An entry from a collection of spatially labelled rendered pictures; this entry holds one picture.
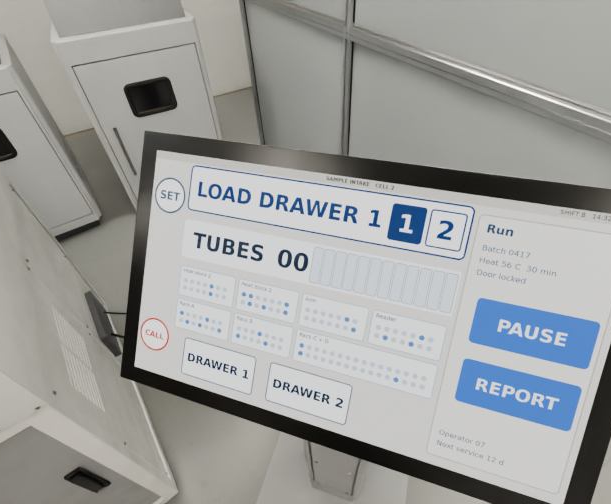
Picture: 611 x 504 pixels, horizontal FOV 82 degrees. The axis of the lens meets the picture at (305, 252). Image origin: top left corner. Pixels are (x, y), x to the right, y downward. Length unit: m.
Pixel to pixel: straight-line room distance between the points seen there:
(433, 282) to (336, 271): 0.09
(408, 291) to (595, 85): 0.70
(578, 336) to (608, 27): 0.68
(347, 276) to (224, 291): 0.14
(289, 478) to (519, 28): 1.40
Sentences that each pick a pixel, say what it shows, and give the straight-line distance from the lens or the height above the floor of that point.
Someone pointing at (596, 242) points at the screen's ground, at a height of 1.16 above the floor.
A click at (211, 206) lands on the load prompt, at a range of 0.41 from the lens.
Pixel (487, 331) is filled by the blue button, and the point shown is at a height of 1.09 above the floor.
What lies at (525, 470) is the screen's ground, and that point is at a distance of 0.44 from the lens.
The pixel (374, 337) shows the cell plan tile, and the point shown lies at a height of 1.06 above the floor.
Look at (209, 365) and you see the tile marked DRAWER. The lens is 0.45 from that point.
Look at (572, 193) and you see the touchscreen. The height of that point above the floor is 1.19.
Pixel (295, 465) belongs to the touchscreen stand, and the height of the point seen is 0.04.
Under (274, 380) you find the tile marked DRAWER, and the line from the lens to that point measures 0.42.
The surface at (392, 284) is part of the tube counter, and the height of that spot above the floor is 1.11.
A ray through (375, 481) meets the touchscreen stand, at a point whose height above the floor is 0.04.
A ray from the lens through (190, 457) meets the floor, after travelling 1.50.
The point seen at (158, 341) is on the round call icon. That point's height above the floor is 1.01.
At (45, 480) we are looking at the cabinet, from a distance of 1.01.
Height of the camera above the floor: 1.38
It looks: 46 degrees down
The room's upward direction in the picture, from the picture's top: 4 degrees counter-clockwise
